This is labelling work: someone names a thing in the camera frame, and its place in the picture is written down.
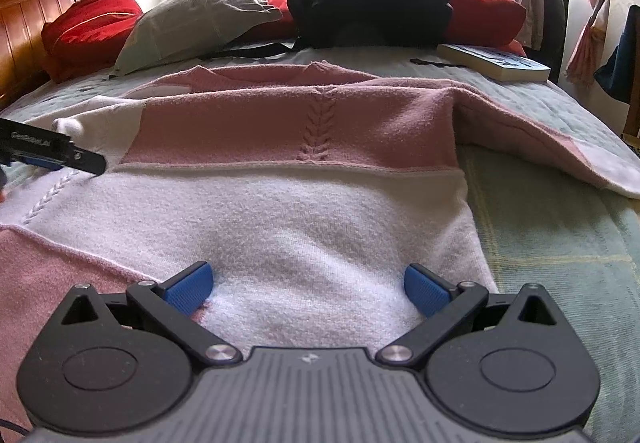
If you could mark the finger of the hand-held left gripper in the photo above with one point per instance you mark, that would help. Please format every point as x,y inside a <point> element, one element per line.
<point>85,162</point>

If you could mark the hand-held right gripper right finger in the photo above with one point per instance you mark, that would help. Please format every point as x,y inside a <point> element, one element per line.
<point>425,290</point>

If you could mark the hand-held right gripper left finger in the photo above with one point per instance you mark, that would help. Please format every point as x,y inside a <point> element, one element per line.
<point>190,288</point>

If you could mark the pink and white sweater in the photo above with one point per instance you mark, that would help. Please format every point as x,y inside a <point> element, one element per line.
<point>300,203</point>

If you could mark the wooden headboard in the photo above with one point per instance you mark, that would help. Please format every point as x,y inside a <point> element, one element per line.
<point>30,23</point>

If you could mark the red pillow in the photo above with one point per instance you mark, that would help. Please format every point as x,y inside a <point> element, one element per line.
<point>90,28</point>

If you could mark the green checked bed blanket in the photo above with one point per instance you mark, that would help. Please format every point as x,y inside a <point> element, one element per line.
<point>560,243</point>

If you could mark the grey pillow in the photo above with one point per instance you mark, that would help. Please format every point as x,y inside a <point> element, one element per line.
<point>195,18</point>

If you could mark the blue cover book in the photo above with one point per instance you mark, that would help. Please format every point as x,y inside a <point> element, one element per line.
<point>500,63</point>

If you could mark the wooden chair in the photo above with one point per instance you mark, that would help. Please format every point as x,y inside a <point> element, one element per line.
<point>632,123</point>

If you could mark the red folded quilt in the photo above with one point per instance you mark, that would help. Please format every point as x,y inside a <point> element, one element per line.
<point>480,13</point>

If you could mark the dark blue cloth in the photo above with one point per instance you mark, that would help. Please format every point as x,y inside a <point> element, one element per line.
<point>620,63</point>

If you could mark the pink orange curtain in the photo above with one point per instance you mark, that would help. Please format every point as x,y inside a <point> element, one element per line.
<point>590,23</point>

